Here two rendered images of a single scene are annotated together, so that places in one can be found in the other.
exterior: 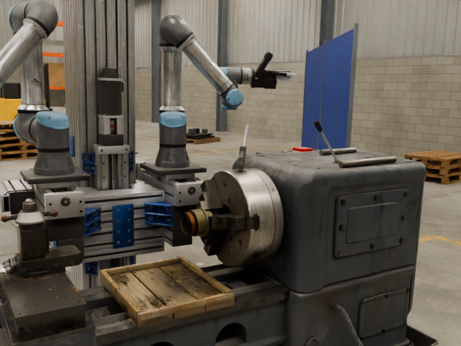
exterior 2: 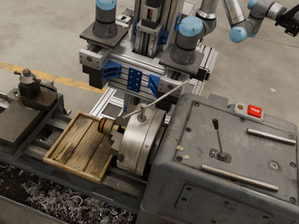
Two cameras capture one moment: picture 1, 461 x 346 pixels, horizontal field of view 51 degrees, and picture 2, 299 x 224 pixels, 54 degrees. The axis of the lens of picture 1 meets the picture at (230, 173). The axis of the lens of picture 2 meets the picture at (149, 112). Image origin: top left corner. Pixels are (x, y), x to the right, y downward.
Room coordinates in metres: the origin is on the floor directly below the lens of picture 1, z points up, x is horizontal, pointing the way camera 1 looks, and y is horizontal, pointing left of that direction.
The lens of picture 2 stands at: (0.93, -0.61, 2.15)
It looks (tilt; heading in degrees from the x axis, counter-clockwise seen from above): 46 degrees down; 41
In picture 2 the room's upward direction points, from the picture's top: 12 degrees clockwise
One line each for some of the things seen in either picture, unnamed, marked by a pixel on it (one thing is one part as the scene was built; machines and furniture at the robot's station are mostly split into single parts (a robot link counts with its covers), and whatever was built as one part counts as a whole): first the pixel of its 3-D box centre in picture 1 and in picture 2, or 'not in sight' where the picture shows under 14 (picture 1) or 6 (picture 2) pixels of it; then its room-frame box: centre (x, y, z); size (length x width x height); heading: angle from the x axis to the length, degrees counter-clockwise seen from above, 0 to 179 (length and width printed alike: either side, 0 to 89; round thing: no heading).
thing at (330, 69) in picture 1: (321, 111); not in sight; (8.25, -1.51, 1.18); 4.12 x 0.80 x 2.35; 0
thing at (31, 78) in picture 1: (31, 73); not in sight; (1.93, 0.79, 1.54); 0.15 x 0.12 x 0.55; 51
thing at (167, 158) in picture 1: (172, 154); (184, 50); (2.10, 0.25, 1.21); 0.15 x 0.15 x 0.10
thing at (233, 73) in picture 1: (229, 76); (260, 6); (2.27, 0.02, 1.56); 0.11 x 0.08 x 0.09; 99
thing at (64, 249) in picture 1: (42, 262); (36, 98); (1.32, 0.53, 0.99); 0.20 x 0.10 x 0.05; 121
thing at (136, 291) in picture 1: (164, 286); (88, 144); (1.43, 0.20, 0.89); 0.36 x 0.30 x 0.04; 31
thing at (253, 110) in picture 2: (302, 150); (254, 111); (1.99, -0.30, 1.26); 0.06 x 0.06 x 0.02; 31
